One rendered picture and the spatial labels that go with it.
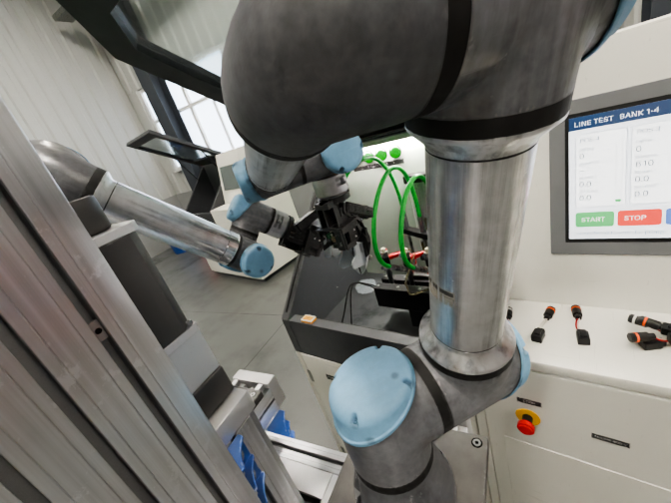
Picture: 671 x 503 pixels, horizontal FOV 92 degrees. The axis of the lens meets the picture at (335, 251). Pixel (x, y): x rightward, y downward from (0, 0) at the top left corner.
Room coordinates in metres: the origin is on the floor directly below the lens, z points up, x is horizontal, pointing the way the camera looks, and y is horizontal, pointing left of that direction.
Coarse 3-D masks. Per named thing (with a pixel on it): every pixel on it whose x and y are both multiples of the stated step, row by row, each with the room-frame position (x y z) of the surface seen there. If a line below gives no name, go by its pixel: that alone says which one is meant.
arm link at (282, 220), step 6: (276, 210) 0.87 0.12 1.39; (276, 216) 0.84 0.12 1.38; (282, 216) 0.85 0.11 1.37; (288, 216) 0.87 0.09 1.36; (276, 222) 0.84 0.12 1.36; (282, 222) 0.84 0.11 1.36; (288, 222) 0.85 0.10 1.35; (276, 228) 0.84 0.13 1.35; (282, 228) 0.84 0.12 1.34; (270, 234) 0.84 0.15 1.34; (276, 234) 0.84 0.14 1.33; (282, 234) 0.84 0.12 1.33
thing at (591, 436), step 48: (624, 48) 0.67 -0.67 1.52; (576, 96) 0.71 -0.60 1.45; (528, 240) 0.72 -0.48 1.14; (528, 288) 0.70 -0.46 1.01; (576, 288) 0.63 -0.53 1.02; (624, 288) 0.57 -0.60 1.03; (528, 384) 0.52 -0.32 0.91; (576, 384) 0.46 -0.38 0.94; (576, 432) 0.46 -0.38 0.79; (624, 432) 0.40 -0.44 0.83; (528, 480) 0.53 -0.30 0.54; (576, 480) 0.46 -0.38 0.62; (624, 480) 0.40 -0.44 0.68
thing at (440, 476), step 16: (432, 448) 0.30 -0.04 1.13; (432, 464) 0.28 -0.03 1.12; (448, 464) 0.31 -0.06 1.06; (416, 480) 0.26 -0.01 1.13; (432, 480) 0.27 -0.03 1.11; (448, 480) 0.29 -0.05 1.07; (368, 496) 0.28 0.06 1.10; (384, 496) 0.27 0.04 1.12; (400, 496) 0.26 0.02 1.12; (416, 496) 0.26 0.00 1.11; (432, 496) 0.26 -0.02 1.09; (448, 496) 0.27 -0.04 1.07
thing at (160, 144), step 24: (144, 144) 4.26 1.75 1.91; (168, 144) 4.15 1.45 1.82; (192, 144) 4.06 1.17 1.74; (216, 168) 4.66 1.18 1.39; (216, 192) 4.87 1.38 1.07; (240, 192) 3.83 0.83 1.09; (288, 192) 4.15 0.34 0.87; (216, 216) 3.89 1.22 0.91; (264, 240) 3.75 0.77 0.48; (216, 264) 4.37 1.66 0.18; (288, 264) 3.93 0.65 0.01
